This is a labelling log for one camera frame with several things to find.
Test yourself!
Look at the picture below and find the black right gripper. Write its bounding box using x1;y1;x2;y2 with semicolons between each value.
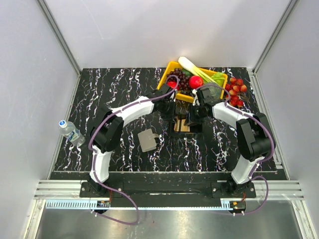
183;104;206;127

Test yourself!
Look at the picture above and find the black plastic card box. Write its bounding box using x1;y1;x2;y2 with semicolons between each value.
168;122;203;139

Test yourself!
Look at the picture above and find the beige leather card holder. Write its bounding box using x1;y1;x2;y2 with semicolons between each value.
138;129;159;152

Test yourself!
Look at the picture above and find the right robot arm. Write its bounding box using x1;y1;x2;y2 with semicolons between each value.
185;84;275;197

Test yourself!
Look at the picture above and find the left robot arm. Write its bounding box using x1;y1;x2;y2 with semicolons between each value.
88;84;177;197

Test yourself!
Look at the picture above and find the dark purple grape bunch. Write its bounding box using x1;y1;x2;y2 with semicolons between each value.
165;68;194;97

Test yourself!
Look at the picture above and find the red apple left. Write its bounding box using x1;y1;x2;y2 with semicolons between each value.
166;81;179;91

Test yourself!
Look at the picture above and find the red apple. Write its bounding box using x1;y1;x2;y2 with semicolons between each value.
166;81;179;91
188;76;204;89

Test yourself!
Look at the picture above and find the yellow plastic bin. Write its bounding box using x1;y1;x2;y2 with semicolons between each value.
157;61;228;103

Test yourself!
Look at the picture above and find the red apple right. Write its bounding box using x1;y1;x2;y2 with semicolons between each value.
188;76;204;89

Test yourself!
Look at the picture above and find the green melon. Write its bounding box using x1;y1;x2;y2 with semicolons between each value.
205;82;222;99

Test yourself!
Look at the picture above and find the white green leek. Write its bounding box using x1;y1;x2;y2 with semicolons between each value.
178;56;217;83

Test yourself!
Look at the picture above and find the green lettuce leaf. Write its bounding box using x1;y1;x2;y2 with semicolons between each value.
211;72;225;87

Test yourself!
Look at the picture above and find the red lychee bunch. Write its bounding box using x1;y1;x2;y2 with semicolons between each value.
224;77;250;108

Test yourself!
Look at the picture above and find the clear plastic water bottle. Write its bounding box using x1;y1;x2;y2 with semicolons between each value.
59;120;85;147

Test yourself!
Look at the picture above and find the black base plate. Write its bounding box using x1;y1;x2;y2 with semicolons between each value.
80;172;256;209

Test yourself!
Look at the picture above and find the aluminium frame rail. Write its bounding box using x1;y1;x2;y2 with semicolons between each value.
36;0;82;73

